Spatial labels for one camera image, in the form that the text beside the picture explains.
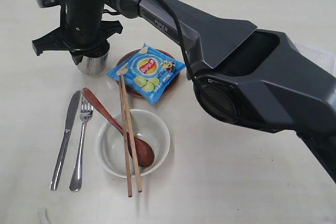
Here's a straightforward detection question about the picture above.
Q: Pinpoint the silver metal fork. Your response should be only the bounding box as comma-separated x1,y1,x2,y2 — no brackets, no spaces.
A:
69,96,93,191

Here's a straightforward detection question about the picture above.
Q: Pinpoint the blue chips bag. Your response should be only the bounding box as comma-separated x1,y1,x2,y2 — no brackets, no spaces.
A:
107,44,185,104

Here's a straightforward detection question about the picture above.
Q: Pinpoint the red-brown wooden spoon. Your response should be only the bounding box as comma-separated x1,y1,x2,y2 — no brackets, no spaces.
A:
81,88,155,167

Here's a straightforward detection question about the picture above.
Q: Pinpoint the dark wooden chopstick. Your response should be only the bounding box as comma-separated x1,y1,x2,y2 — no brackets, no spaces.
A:
119,75,132,198

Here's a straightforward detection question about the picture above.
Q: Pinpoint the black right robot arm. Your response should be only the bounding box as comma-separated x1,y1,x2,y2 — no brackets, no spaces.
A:
32,0,335,178

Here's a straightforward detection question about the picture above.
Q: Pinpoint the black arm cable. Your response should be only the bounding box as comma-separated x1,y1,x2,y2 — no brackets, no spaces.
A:
102,0,263,127

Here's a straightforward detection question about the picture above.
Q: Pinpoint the silver table knife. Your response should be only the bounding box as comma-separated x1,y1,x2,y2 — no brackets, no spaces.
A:
50,90,81,191

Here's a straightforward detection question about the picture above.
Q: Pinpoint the white floral ceramic bowl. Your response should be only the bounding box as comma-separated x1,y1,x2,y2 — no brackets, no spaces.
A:
96,109,171,178

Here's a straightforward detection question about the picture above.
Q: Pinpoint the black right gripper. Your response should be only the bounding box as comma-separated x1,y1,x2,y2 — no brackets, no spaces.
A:
31,0,123,64

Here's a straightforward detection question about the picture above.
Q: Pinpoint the light wooden chopstick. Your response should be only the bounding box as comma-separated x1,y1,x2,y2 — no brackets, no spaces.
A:
120,74,143,193

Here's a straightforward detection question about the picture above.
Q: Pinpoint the white perforated plastic basket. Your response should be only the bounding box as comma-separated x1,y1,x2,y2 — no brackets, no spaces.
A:
294,42,335,77

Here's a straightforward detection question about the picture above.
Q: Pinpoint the shiny steel cup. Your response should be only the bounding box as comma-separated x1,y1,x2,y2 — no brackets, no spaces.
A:
72,40,110,76

